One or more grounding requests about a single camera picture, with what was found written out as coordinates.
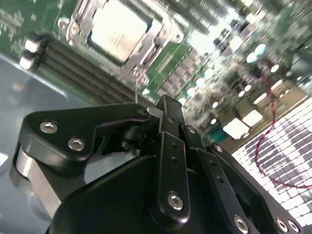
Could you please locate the thin metal locking lever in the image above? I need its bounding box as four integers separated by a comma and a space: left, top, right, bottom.
133, 72, 143, 105

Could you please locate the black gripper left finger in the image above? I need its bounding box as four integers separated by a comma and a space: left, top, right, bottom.
9, 95, 191, 231

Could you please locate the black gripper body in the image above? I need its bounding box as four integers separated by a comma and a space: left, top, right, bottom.
50, 123, 236, 234

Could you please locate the silver topped CPU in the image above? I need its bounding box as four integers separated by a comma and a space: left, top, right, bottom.
87, 0, 154, 66

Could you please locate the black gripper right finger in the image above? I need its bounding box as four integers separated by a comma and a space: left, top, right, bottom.
172, 99, 304, 234

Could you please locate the metal socket cover frame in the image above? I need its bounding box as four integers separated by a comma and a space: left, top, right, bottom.
64, 0, 185, 82

